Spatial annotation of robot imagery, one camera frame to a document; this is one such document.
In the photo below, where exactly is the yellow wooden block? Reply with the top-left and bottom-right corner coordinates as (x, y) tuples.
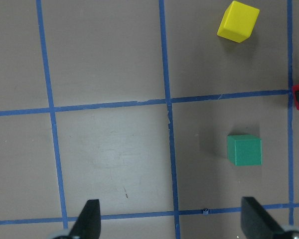
(217, 0), (260, 43)

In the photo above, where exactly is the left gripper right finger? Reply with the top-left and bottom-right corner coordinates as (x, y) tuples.
(240, 197), (285, 239)

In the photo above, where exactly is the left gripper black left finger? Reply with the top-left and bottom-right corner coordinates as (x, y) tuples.
(67, 199), (101, 239)

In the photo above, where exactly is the green wooden block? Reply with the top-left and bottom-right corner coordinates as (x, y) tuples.
(227, 134), (262, 166)

